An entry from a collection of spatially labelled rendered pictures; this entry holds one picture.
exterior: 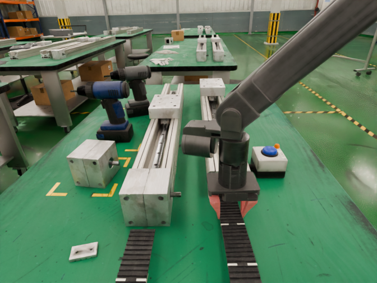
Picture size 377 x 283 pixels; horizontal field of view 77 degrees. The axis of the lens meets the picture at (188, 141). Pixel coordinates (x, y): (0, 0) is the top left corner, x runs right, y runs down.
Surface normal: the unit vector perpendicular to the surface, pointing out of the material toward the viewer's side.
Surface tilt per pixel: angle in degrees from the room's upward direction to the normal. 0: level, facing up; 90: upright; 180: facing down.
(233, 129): 89
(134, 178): 0
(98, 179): 90
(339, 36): 91
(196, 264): 0
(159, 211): 90
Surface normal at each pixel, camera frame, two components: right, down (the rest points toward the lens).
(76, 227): -0.03, -0.88
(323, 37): -0.37, 0.40
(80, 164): -0.16, 0.47
